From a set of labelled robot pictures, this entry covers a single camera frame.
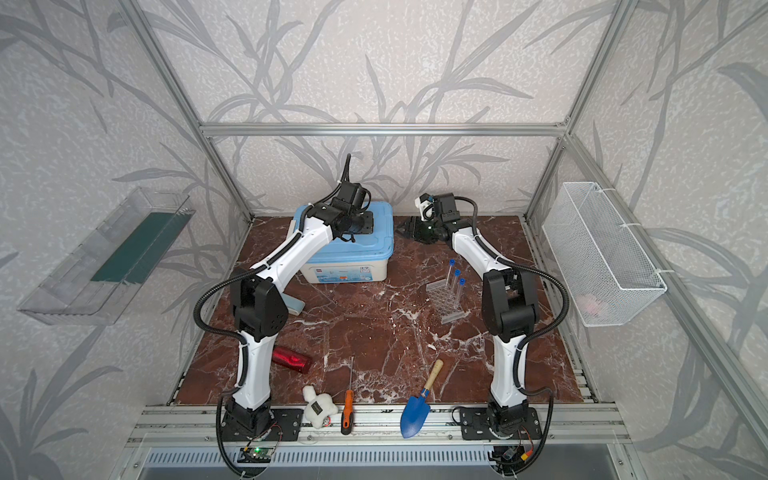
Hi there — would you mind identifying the white plastic bin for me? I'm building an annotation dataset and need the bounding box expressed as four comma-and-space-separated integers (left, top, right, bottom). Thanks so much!
300, 259, 388, 284

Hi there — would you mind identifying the green circuit board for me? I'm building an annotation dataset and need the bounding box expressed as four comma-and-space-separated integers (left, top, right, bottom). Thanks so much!
237, 446, 275, 464

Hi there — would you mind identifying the white wire basket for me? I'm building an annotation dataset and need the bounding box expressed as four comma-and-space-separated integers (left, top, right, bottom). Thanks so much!
543, 182, 667, 327

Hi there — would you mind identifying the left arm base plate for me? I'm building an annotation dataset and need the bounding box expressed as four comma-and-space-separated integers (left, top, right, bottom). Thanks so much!
218, 407, 303, 442

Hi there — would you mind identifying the clear acrylic test tube rack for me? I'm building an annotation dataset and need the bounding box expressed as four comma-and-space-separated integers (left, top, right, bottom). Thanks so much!
426, 280, 469, 324

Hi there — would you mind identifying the blue capped test tube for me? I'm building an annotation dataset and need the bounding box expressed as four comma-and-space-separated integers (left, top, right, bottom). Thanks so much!
445, 259, 456, 289
451, 269, 461, 292
453, 277, 466, 307

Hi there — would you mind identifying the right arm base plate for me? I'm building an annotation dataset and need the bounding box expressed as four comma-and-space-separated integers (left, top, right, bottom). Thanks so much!
456, 404, 543, 441

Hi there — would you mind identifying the orange handled screwdriver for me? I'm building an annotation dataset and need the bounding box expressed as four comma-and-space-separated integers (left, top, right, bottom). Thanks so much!
340, 361, 354, 435

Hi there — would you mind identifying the pink object in basket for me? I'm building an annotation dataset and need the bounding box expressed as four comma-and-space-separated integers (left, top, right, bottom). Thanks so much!
576, 294, 604, 318

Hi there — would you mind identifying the grey-blue flat tool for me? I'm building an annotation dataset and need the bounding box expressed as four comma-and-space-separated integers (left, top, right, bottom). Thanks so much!
281, 294, 305, 316

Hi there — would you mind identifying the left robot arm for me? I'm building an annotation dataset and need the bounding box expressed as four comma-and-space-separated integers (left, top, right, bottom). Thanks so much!
226, 181, 372, 433

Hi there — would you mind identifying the blue garden trowel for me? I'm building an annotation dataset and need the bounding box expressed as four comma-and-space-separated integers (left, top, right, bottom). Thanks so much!
400, 359, 444, 439

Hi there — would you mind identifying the aluminium frame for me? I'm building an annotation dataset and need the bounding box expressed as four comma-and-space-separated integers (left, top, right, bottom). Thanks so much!
119, 1, 767, 447

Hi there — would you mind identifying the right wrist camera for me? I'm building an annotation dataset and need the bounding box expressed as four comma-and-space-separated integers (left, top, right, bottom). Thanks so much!
414, 193, 434, 222

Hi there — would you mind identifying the clear wall shelf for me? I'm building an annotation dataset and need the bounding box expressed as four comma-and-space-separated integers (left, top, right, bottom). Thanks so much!
18, 187, 196, 326

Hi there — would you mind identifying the blue plastic bin lid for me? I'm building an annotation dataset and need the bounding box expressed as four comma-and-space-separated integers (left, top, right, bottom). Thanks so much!
283, 201, 394, 264

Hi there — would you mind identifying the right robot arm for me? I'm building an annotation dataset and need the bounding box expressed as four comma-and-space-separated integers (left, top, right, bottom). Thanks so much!
398, 193, 540, 437

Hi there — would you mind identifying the red small object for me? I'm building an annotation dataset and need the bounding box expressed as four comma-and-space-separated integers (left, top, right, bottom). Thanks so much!
272, 346, 313, 374

